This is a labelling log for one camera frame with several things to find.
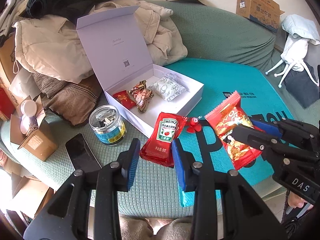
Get red gold snack packet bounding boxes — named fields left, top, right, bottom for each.
left=204, top=90, right=263, bottom=171

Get red Heinz ketchup packet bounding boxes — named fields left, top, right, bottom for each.
left=139, top=112, right=188, bottom=167

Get small red candy packet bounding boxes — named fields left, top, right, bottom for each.
left=113, top=90, right=136, bottom=109

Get brown snack wrapper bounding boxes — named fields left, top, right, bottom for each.
left=127, top=80, right=154, bottom=113

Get right hand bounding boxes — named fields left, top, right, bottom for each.
left=287, top=192, right=307, bottom=209

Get teal bubble mailer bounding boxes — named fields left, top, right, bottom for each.
left=167, top=58, right=293, bottom=196

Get dark grey cushion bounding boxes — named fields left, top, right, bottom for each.
left=284, top=70, right=319, bottom=108

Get black smartphone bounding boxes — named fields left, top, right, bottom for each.
left=65, top=133, right=101, bottom=173

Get clear jar with label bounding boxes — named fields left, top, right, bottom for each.
left=89, top=105, right=126, bottom=146

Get small brown cardboard box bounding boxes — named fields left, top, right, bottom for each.
left=10, top=96, right=57, bottom=161

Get light blue cloth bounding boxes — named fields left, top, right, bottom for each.
left=281, top=14, right=319, bottom=46

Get white round containers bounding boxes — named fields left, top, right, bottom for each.
left=20, top=100, right=38, bottom=136

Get brown striped cloth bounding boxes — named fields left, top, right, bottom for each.
left=33, top=73, right=102, bottom=126

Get green fabric sofa cover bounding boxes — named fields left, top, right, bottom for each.
left=1, top=1, right=319, bottom=219

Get printed cardboard carton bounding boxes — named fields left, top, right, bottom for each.
left=236, top=0, right=284, bottom=33

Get beige puffer jacket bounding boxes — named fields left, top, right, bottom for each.
left=89, top=0, right=188, bottom=66

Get beige coat on pile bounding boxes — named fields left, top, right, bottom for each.
left=14, top=15, right=93, bottom=83

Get white open gift box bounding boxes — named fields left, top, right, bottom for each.
left=76, top=6, right=204, bottom=137

